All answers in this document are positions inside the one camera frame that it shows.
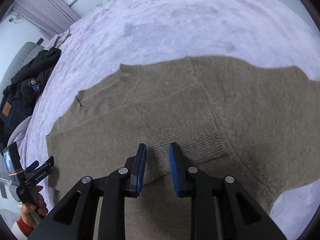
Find grey quilted headboard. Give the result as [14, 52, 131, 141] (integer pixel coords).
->
[1, 42, 44, 95]

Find black jacket pile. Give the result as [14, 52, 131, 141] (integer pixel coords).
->
[1, 47, 61, 107]

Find lilac fleece bed blanket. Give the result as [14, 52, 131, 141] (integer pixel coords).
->
[15, 0, 320, 239]

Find olive knit sweater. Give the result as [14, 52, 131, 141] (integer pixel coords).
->
[47, 56, 319, 239]

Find dark blue jeans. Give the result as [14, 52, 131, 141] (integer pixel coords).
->
[1, 94, 33, 147]

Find person's left hand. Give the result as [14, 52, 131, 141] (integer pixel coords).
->
[20, 186, 48, 229]

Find white pleated curtain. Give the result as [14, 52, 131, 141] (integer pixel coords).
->
[11, 0, 80, 38]

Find phone mounted on gripper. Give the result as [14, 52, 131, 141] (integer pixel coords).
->
[1, 142, 24, 177]

